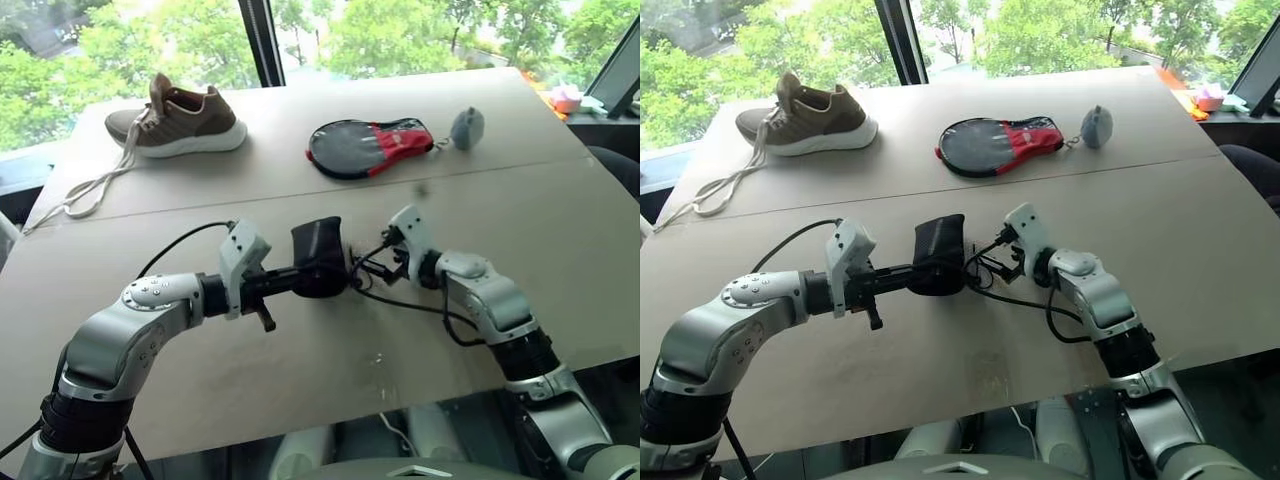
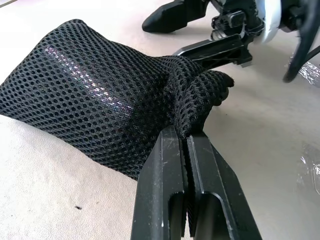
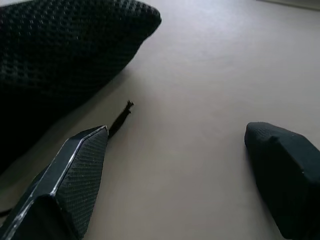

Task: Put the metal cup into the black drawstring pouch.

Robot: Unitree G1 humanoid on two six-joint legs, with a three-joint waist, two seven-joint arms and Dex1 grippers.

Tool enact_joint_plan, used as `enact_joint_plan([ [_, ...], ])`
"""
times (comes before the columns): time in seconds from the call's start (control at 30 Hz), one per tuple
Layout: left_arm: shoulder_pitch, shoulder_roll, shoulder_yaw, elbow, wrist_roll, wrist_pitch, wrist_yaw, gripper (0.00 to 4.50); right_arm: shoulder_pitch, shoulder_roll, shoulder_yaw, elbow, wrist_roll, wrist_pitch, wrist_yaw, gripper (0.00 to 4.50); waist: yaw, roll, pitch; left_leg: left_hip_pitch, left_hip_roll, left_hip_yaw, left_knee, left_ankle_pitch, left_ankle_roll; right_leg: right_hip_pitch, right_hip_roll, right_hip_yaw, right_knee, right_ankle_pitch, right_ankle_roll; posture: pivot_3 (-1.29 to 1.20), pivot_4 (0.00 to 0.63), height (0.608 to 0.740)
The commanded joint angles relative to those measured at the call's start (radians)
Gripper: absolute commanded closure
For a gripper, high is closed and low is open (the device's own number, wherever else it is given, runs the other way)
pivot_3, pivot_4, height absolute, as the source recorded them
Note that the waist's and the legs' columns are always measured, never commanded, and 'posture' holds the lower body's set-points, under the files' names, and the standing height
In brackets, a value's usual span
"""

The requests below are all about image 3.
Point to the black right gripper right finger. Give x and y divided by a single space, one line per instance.
287 175

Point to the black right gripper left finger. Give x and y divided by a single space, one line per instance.
75 175

